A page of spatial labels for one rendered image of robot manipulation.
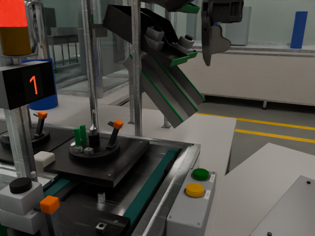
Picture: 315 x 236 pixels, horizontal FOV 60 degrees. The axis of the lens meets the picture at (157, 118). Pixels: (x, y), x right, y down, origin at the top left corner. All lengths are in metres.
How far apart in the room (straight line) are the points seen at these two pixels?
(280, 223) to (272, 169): 0.41
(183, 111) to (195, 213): 0.50
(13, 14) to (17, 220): 0.34
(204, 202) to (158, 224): 0.12
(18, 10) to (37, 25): 1.00
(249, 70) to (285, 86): 0.59
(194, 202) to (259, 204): 0.25
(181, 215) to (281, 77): 4.07
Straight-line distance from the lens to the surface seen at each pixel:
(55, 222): 0.46
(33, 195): 0.46
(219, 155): 1.03
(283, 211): 0.63
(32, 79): 0.58
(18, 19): 0.57
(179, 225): 0.56
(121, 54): 1.97
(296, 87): 4.57
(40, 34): 1.57
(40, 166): 0.77
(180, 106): 1.00
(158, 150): 0.85
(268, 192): 0.87
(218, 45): 0.64
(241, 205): 0.79
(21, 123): 0.64
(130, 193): 0.71
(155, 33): 0.91
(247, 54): 4.52
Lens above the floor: 1.32
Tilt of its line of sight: 19 degrees down
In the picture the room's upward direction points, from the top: straight up
